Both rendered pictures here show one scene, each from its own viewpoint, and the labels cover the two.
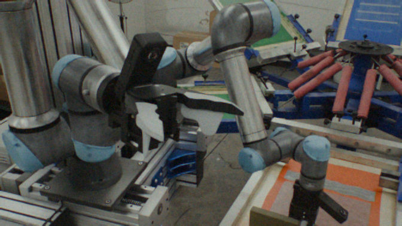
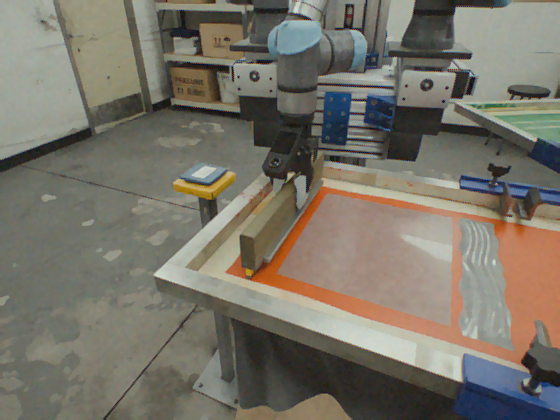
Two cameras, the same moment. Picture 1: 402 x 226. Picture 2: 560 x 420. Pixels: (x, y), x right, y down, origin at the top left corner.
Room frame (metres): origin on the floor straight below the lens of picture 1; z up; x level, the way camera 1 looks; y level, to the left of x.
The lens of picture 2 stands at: (0.86, -1.00, 1.40)
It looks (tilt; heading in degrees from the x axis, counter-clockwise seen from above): 32 degrees down; 87
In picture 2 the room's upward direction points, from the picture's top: straight up
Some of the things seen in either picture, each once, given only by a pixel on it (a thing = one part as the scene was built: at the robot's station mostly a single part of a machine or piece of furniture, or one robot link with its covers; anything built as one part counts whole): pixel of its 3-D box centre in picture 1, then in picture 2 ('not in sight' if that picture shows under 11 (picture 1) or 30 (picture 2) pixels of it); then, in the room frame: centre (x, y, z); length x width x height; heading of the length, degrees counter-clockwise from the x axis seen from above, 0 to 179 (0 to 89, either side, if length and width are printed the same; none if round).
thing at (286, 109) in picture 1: (253, 114); not in sight; (2.05, -0.31, 0.90); 1.24 x 0.06 x 0.06; 94
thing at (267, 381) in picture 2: not in sight; (343, 391); (1.01, -0.62, 0.74); 0.46 x 0.04 x 0.42; 154
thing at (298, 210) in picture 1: (306, 200); (296, 140); (0.93, -0.32, 1.15); 0.09 x 0.08 x 0.12; 64
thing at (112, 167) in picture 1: (94, 160); (271, 25); (0.90, 0.31, 1.31); 0.15 x 0.15 x 0.10
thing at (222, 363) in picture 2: not in sight; (218, 295); (0.69, -0.10, 0.48); 0.22 x 0.22 x 0.96; 64
